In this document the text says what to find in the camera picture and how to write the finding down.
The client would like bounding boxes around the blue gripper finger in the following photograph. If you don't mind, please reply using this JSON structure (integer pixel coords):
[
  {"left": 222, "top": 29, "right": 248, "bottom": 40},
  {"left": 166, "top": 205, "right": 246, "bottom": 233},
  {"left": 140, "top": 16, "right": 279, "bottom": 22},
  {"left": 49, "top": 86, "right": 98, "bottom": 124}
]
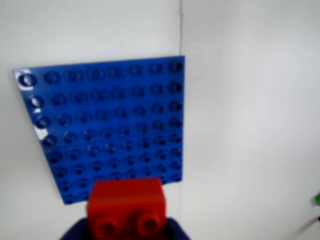
[
  {"left": 58, "top": 217, "right": 90, "bottom": 240},
  {"left": 164, "top": 216, "right": 192, "bottom": 240}
]

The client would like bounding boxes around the red 2x2 building block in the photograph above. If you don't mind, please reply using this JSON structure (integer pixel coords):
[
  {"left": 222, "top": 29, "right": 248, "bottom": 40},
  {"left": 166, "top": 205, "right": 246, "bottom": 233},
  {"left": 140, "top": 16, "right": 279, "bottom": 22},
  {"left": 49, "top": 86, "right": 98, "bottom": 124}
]
[{"left": 86, "top": 176, "right": 168, "bottom": 240}]

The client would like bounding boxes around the blue 8x8 building plate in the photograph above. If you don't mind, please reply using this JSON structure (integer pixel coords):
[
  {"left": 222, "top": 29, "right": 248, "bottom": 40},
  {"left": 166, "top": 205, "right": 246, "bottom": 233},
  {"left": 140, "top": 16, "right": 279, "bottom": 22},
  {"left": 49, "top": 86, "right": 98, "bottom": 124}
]
[{"left": 11, "top": 55, "right": 186, "bottom": 206}]

